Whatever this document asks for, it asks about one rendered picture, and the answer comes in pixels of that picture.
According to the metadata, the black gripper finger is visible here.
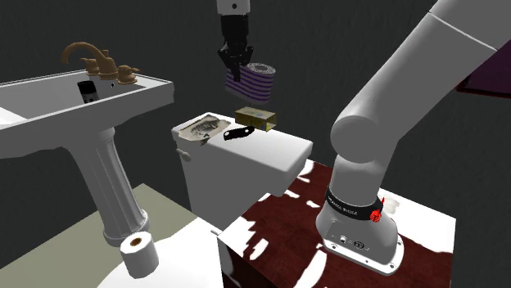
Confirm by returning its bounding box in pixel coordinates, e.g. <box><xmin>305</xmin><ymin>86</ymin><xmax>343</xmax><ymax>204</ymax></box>
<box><xmin>217</xmin><ymin>47</ymin><xmax>242</xmax><ymax>83</ymax></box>
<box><xmin>238</xmin><ymin>45</ymin><xmax>255</xmax><ymax>69</ymax></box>

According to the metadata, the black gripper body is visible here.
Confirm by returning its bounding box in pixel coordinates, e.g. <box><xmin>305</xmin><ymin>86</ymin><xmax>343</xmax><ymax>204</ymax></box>
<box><xmin>218</xmin><ymin>14</ymin><xmax>254</xmax><ymax>56</ymax></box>

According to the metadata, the yellow box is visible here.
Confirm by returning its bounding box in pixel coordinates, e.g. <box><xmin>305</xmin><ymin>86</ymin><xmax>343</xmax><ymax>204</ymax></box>
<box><xmin>233</xmin><ymin>106</ymin><xmax>278</xmax><ymax>133</ymax></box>

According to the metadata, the black flat tool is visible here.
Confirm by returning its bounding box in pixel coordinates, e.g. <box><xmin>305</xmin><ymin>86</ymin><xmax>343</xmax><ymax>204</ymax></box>
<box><xmin>223</xmin><ymin>125</ymin><xmax>256</xmax><ymax>142</ymax></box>

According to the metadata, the grey printed booklet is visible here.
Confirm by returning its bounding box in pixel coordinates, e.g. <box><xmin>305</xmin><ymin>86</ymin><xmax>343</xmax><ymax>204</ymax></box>
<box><xmin>178</xmin><ymin>114</ymin><xmax>225</xmax><ymax>146</ymax></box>

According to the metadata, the bronze faucet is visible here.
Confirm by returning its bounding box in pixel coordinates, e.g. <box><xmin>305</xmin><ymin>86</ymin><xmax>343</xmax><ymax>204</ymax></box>
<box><xmin>60</xmin><ymin>41</ymin><xmax>141</xmax><ymax>86</ymax></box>

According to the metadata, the black bottle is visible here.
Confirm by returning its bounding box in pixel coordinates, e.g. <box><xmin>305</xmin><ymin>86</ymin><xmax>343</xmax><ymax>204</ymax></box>
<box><xmin>76</xmin><ymin>79</ymin><xmax>101</xmax><ymax>105</ymax></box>

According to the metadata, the white toilet paper roll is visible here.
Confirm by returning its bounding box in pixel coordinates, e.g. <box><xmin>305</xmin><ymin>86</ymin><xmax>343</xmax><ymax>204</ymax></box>
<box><xmin>120</xmin><ymin>231</ymin><xmax>161</xmax><ymax>280</ymax></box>

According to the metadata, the dark purple flat panel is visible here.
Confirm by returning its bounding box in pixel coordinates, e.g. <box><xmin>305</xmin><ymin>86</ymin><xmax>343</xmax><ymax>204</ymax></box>
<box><xmin>455</xmin><ymin>37</ymin><xmax>511</xmax><ymax>100</ymax></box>

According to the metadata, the white pedestal sink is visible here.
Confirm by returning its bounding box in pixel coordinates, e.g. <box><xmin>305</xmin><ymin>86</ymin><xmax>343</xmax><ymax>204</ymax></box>
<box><xmin>0</xmin><ymin>69</ymin><xmax>176</xmax><ymax>248</ymax></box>

